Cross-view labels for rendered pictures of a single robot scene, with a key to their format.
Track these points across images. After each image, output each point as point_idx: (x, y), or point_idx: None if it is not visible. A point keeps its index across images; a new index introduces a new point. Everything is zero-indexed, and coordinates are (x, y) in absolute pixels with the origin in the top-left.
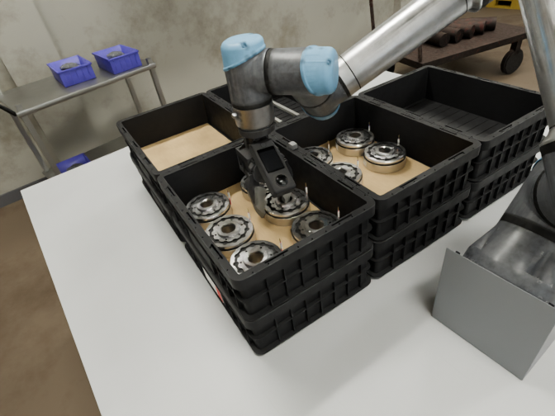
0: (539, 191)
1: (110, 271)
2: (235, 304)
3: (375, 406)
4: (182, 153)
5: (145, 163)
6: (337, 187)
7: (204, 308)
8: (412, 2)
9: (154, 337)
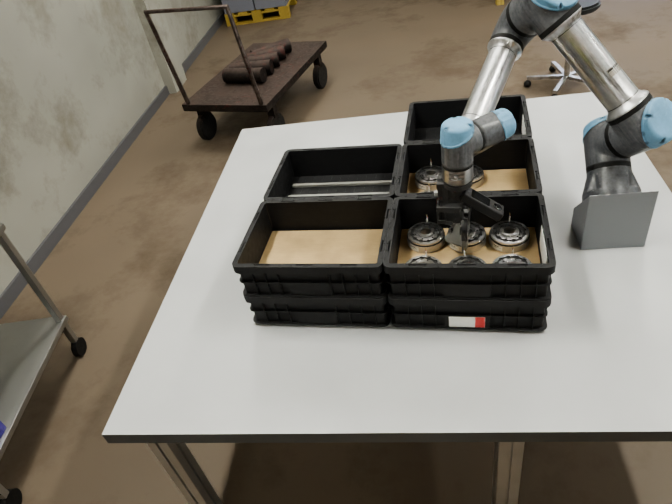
0: (614, 143)
1: (364, 386)
2: (530, 298)
3: (618, 302)
4: (304, 262)
5: (352, 267)
6: (503, 200)
7: (473, 342)
8: (491, 66)
9: (474, 380)
